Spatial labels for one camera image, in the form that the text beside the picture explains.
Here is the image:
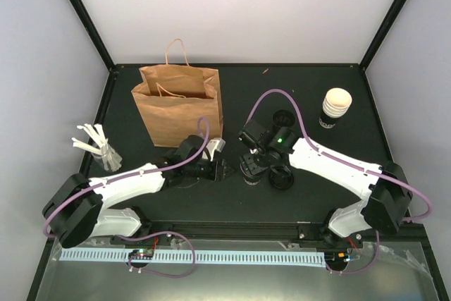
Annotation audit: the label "small circuit board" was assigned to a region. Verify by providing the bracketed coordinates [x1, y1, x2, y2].
[128, 249, 154, 259]
[324, 252, 361, 264]

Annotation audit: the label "left small circuit board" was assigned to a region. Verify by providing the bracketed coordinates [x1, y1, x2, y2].
[128, 249, 154, 259]

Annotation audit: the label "black frame post right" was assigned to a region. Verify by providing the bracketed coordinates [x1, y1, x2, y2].
[359, 0, 407, 72]

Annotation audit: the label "white slotted cable duct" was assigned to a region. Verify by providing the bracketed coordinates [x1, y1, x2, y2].
[59, 247, 326, 268]

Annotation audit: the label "right small circuit board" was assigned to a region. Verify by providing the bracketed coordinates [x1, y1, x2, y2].
[324, 252, 361, 264]

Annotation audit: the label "white wooden stirrers in glass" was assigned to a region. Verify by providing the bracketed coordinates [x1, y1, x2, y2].
[71, 123, 122, 172]

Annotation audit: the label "black frame post left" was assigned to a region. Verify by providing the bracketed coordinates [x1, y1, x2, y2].
[69, 0, 115, 71]

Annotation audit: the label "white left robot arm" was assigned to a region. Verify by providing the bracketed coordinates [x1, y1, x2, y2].
[42, 135, 233, 249]

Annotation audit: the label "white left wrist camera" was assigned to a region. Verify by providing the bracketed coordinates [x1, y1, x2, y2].
[202, 137, 226, 161]

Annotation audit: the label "black frame post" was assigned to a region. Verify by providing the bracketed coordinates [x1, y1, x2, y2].
[359, 0, 407, 72]
[69, 0, 115, 71]

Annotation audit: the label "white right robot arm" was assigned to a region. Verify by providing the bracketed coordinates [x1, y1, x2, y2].
[238, 120, 412, 248]

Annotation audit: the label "stack of black paper cups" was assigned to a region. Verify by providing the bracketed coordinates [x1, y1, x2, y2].
[319, 87, 352, 129]

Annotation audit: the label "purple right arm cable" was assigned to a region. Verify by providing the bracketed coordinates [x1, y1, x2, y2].
[246, 89, 433, 276]

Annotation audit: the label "single black paper cup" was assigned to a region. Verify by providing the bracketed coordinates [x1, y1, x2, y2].
[241, 169, 265, 185]

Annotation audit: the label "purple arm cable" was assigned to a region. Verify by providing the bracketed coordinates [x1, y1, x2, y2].
[246, 89, 433, 276]
[42, 116, 211, 279]

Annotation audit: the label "black front aluminium rail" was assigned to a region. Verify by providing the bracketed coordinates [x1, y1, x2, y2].
[133, 219, 424, 245]

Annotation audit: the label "brown paper bag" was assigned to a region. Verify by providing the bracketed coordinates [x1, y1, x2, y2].
[131, 50, 223, 147]

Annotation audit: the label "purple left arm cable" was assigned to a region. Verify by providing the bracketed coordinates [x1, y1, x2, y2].
[42, 116, 211, 279]

